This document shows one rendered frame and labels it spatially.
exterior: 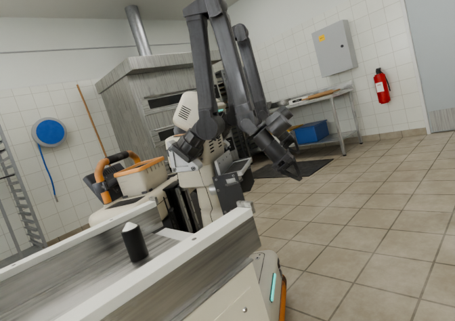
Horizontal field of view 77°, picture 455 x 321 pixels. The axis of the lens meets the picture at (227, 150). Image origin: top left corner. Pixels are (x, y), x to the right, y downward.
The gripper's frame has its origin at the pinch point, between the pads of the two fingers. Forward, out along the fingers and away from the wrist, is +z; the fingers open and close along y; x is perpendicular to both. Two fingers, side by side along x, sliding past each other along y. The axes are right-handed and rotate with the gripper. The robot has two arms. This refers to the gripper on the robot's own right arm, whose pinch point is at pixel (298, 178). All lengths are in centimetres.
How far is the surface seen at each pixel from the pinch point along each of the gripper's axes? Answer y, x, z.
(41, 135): 208, 246, -203
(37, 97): 227, 226, -252
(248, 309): -61, 6, -4
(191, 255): -64, 4, -15
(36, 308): -63, 31, -23
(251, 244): -56, 1, -9
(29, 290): -60, 34, -26
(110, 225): -48, 25, -26
